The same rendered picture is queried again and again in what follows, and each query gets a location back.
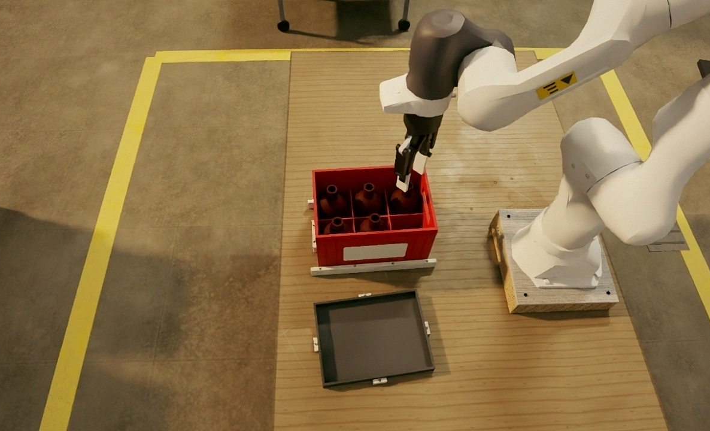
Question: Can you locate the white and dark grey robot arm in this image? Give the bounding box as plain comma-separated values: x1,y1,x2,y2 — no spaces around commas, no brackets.
380,0,710,288

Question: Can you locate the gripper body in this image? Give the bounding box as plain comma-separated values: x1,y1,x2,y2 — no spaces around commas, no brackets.
403,113,444,147

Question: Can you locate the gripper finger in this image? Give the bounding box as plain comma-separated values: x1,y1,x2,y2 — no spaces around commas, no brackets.
413,129,439,175
393,135,426,192

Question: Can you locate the red divided crate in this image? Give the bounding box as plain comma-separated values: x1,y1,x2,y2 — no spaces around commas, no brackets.
312,164,438,267

